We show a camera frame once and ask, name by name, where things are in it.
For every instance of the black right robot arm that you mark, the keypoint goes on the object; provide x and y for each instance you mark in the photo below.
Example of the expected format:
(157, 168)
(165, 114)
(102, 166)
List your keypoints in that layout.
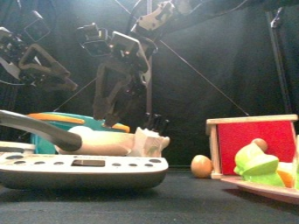
(154, 17)

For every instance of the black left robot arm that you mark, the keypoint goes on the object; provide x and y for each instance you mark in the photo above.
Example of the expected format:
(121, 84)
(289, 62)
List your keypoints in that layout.
(6, 62)

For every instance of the black stand with pole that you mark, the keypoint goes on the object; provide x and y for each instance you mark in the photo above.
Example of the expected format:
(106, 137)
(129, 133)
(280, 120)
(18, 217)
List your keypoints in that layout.
(148, 99)

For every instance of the white knife block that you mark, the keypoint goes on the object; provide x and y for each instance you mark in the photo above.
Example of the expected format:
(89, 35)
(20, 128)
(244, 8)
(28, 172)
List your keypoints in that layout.
(149, 144)

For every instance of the teal basket with orange rim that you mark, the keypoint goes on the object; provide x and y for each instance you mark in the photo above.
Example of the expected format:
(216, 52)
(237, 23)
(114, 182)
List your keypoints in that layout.
(42, 145)

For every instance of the white kitchen scale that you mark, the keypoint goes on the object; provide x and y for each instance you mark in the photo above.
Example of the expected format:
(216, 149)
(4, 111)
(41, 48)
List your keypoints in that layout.
(89, 172)

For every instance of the brown wooden egg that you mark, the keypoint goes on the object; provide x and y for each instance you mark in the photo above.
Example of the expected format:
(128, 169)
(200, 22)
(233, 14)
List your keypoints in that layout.
(201, 166)

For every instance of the wooden box with red side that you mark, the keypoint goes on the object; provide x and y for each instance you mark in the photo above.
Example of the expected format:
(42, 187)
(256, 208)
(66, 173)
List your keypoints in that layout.
(252, 137)

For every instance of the green toy vegetable with stem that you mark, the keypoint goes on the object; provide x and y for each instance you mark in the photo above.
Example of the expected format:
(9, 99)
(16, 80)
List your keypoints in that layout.
(248, 154)

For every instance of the round green toy vegetable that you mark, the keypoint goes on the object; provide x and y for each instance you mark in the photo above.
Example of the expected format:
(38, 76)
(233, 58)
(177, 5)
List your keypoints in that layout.
(264, 172)

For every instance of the pink tray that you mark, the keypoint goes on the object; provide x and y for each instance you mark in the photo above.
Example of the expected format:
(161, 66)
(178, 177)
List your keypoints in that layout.
(264, 190)

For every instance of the orange toy carrot piece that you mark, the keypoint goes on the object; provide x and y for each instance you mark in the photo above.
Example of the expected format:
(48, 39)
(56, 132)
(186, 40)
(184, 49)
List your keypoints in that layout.
(287, 179)

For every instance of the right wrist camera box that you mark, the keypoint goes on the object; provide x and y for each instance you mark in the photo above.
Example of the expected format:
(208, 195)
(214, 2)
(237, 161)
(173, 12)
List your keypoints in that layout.
(94, 39)

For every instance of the black frame pole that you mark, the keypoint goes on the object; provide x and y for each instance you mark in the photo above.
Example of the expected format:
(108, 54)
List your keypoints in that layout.
(277, 64)

